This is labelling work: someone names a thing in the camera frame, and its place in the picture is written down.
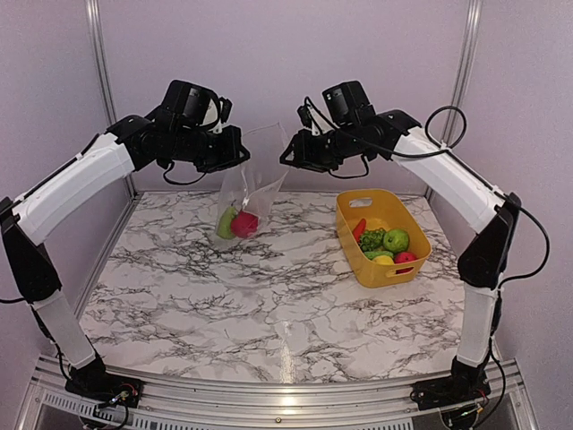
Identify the dark green toy broccoli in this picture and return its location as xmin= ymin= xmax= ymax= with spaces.
xmin=358 ymin=228 xmax=386 ymax=253

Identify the green toy cucumber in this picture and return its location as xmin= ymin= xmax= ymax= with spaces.
xmin=363 ymin=250 xmax=394 ymax=260

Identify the red toy tomato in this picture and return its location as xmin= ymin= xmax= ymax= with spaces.
xmin=230 ymin=211 xmax=259 ymax=238

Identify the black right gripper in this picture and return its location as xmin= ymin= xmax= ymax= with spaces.
xmin=281 ymin=122 xmax=373 ymax=172

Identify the red toy chili pepper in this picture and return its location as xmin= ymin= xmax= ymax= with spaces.
xmin=352 ymin=219 xmax=367 ymax=242

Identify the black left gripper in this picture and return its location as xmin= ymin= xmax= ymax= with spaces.
xmin=171 ymin=124 xmax=249 ymax=173

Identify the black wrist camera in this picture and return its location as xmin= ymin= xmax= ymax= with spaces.
xmin=322 ymin=81 xmax=376 ymax=127
xmin=156 ymin=80 xmax=233 ymax=131

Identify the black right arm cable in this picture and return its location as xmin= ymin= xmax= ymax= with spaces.
xmin=302 ymin=95 xmax=551 ymax=404

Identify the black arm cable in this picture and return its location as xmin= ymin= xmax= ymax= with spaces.
xmin=0 ymin=93 xmax=234 ymax=305
xmin=302 ymin=95 xmax=551 ymax=404

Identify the green toy apple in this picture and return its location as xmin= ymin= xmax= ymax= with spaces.
xmin=382 ymin=228 xmax=410 ymax=254

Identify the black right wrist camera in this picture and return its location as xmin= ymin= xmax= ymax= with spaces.
xmin=322 ymin=81 xmax=376 ymax=127

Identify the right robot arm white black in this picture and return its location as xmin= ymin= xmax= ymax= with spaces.
xmin=279 ymin=106 xmax=520 ymax=401

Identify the aluminium frame post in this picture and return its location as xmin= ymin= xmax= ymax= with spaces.
xmin=424 ymin=0 xmax=483 ymax=203
xmin=84 ymin=0 xmax=138 ymax=200

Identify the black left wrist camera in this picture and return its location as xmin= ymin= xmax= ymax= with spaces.
xmin=156 ymin=80 xmax=233 ymax=131

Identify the left aluminium frame post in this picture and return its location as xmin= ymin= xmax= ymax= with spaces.
xmin=84 ymin=0 xmax=138 ymax=200

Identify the red toy apple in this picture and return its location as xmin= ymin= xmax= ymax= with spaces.
xmin=394 ymin=252 xmax=417 ymax=264

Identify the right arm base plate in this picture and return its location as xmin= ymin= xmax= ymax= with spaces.
xmin=410 ymin=376 xmax=492 ymax=410

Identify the yellow plastic basket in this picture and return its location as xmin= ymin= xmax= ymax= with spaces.
xmin=336 ymin=189 xmax=432 ymax=288

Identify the front aluminium rail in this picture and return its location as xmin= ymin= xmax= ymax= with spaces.
xmin=17 ymin=353 xmax=538 ymax=430

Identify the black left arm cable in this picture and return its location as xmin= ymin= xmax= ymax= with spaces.
xmin=0 ymin=93 xmax=234 ymax=305

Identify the clear zip top bag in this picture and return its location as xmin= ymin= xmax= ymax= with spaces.
xmin=213 ymin=123 xmax=289 ymax=248

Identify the green toy pear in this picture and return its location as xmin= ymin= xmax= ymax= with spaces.
xmin=216 ymin=206 xmax=237 ymax=240

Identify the right aluminium frame post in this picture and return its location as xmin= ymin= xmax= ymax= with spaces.
xmin=424 ymin=0 xmax=483 ymax=203

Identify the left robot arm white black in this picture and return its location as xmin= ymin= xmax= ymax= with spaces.
xmin=1 ymin=116 xmax=250 ymax=399

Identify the yellow toy pepper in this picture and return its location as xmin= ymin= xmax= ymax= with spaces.
xmin=372 ymin=255 xmax=394 ymax=265

